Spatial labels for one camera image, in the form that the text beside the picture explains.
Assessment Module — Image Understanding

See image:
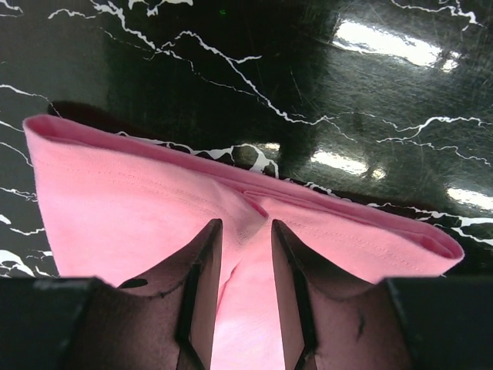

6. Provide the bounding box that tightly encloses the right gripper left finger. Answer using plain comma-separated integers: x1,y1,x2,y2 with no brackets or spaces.
1,219,223,369

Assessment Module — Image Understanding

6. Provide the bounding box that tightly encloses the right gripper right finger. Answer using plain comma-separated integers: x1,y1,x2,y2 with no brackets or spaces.
271,220,492,369

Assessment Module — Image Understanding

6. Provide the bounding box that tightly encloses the pink t shirt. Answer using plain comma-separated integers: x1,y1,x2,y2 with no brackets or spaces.
23,115,464,369

